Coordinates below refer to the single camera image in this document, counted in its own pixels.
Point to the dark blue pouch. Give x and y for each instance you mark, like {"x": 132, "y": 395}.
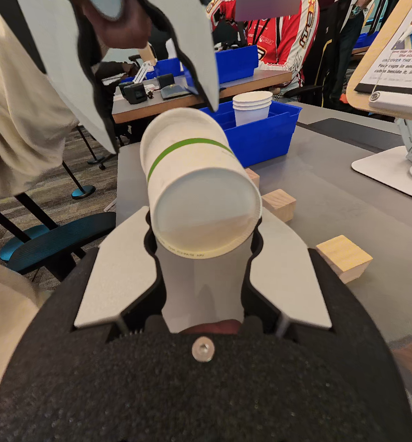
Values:
{"x": 174, "y": 93}

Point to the printed white paper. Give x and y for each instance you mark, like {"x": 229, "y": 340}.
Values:
{"x": 111, "y": 206}

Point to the blue plastic bin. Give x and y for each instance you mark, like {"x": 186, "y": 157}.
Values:
{"x": 237, "y": 65}
{"x": 264, "y": 141}

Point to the black table mat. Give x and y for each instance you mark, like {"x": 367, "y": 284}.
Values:
{"x": 347, "y": 133}

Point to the wooden board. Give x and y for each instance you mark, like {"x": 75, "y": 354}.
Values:
{"x": 371, "y": 51}

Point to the person's left hand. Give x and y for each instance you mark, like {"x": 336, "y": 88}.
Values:
{"x": 130, "y": 31}

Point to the printed instruction sheet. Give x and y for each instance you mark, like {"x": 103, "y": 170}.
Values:
{"x": 406, "y": 69}

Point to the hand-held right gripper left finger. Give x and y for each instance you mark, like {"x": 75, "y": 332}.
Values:
{"x": 119, "y": 272}

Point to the white paper cup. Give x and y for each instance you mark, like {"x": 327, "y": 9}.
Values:
{"x": 252, "y": 99}
{"x": 199, "y": 172}
{"x": 252, "y": 105}
{"x": 250, "y": 117}

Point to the black action camera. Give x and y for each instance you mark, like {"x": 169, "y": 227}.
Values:
{"x": 135, "y": 93}

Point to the black pole stand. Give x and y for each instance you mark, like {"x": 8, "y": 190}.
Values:
{"x": 83, "y": 191}

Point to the wooden desk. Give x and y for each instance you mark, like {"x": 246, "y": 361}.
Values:
{"x": 150, "y": 108}

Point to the small black box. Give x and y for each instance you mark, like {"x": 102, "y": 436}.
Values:
{"x": 165, "y": 81}

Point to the black office chair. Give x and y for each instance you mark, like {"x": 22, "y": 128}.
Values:
{"x": 61, "y": 238}

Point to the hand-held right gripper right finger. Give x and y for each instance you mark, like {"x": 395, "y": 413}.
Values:
{"x": 288, "y": 276}

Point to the wooden cube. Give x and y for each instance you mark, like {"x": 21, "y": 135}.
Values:
{"x": 278, "y": 205}
{"x": 411, "y": 362}
{"x": 345, "y": 257}
{"x": 253, "y": 178}

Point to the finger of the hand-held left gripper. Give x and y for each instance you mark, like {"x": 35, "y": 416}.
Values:
{"x": 192, "y": 41}
{"x": 61, "y": 51}

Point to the person's left forearm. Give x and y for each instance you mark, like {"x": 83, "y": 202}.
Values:
{"x": 19, "y": 121}

